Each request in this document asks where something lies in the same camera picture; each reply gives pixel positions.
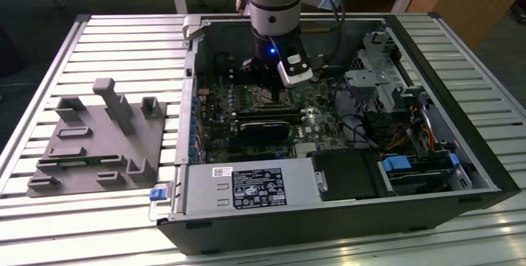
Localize metal drive cage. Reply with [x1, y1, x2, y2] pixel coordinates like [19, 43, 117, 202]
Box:
[344, 30, 433, 116]

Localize green motherboard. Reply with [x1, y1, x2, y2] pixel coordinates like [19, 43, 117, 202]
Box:
[193, 71, 372, 165]

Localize hard disk in blue carrier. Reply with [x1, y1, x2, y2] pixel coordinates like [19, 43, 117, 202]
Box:
[380, 154, 456, 187]

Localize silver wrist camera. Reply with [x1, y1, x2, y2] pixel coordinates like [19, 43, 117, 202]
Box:
[275, 46, 316, 89]

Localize wooden cabinet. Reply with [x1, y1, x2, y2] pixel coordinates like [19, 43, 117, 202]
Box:
[410, 0, 526, 51]

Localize blue case latch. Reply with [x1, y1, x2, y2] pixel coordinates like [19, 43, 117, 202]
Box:
[150, 187, 170, 201]

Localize grey parts rack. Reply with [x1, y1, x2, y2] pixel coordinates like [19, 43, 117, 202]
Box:
[24, 77, 170, 198]

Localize black drive bay box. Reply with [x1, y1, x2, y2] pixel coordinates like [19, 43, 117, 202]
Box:
[312, 151, 388, 202]

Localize black RAM stick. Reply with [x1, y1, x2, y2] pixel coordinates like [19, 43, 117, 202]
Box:
[234, 108, 304, 118]
[237, 114, 305, 124]

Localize black PC case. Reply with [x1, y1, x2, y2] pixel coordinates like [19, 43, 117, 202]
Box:
[155, 12, 522, 256]

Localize grey power supply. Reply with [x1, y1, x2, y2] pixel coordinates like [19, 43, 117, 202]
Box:
[175, 157, 329, 219]

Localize green RAM stick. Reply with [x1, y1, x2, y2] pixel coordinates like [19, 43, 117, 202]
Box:
[57, 158, 105, 167]

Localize silver chip heat sink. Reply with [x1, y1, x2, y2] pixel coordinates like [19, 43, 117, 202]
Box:
[294, 142, 320, 156]

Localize black graphics card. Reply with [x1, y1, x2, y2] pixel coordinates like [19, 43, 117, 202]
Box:
[237, 119, 294, 143]

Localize CPU socket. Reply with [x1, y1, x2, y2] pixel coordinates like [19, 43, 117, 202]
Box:
[253, 87, 293, 110]

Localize orange yellow power wires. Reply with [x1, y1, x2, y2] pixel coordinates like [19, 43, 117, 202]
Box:
[390, 123, 437, 150]

